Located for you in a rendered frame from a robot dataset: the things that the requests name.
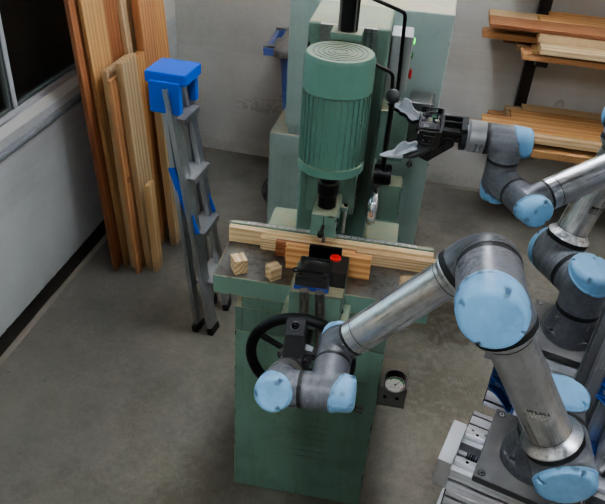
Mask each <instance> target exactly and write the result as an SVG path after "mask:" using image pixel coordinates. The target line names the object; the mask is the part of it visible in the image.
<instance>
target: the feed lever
mask: <svg viewBox="0 0 605 504"><path fill-rule="evenodd" d="M400 97H401V95H400V92H399V91H398V90H397V89H390V90H388V92H387V93H386V100H387V101H388V102H389V109H388V116H387V124H386V132H385V139H384V147H383V152H385V151H388V149H389V142H390V135H391V128H392V121H393V114H394V107H395V103H397V102H398V101H399V100H400ZM386 163H387V158H386V157H382V163H376V164H375V168H374V174H373V183H374V184H382V185H389V184H390V180H391V173H392V165H390V164H386Z"/></svg>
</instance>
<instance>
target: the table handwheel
mask: <svg viewBox="0 0 605 504"><path fill-rule="evenodd" d="M288 318H303V319H305V320H306V322H307V326H311V327H314V328H316V329H319V330H321V331H323V329H324V327H325V326H326V325H327V324H328V323H330V322H328V321H326V320H324V319H322V318H319V317H317V316H313V315H309V314H304V313H283V314H278V315H274V316H271V317H269V318H267V319H265V320H263V321H262V322H260V323H259V324H258V325H257V326H256V327H255V328H254V329H253V330H252V331H251V333H250V335H249V337H248V339H247V343H246V358H247V362H248V364H249V367H250V368H251V370H252V372H253V373H254V374H255V376H256V377H257V378H258V379H259V377H260V376H261V375H262V374H263V373H264V372H266V371H265V370H264V369H263V368H262V366H261V365H260V363H259V361H258V358H257V353H256V348H257V343H258V341H259V339H262V340H264V341H266V342H268V343H269V344H271V345H273V346H275V347H276V348H278V349H280V348H282V347H283V344H282V343H280V342H278V341H277V340H275V339H273V338H272V337H270V336H268V335H267V334H265V332H267V331H268V330H270V329H272V328H274V327H276V326H280V325H285V324H286V321H287V319H288ZM313 333H314V330H312V329H308V337H306V344H308V345H311V341H312V337H313ZM355 369H356V358H355V359H353V360H352V363H351V368H350V373H349V375H354V372H355Z"/></svg>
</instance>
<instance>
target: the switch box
mask: <svg viewBox="0 0 605 504"><path fill-rule="evenodd" d="M414 31H415V30H414V28H413V27H406V32H405V42H404V51H403V60H402V70H401V79H400V89H399V92H405V90H406V86H407V79H408V73H409V66H410V60H411V53H412V47H413V40H414ZM401 34H402V26H396V25H394V26H393V31H392V36H391V43H390V50H389V58H388V65H387V68H388V69H389V70H391V71H392V72H393V73H394V77H395V80H394V89H396V83H397V73H398V63H399V54H400V44H401ZM390 83H391V75H390V74H389V73H386V80H385V88H384V89H385V90H390Z"/></svg>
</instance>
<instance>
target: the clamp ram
mask: <svg viewBox="0 0 605 504"><path fill-rule="evenodd" d="M332 254H338V255H340V256H342V248H337V247H330V246H323V245H316V244H310V246H309V257H315V258H322V259H329V260H331V259H330V256H331V255H332Z"/></svg>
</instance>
